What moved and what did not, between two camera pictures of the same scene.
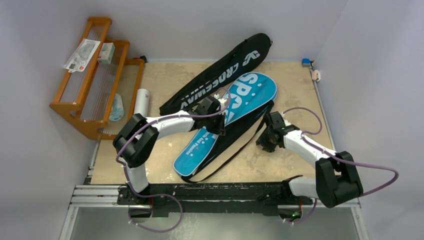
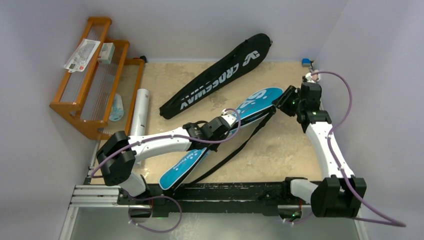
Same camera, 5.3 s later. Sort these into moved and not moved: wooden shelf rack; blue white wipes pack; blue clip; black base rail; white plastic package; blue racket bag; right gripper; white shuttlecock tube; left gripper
Moved: blue racket bag; left gripper; right gripper
Not moved: white plastic package; wooden shelf rack; white shuttlecock tube; blue clip; black base rail; blue white wipes pack
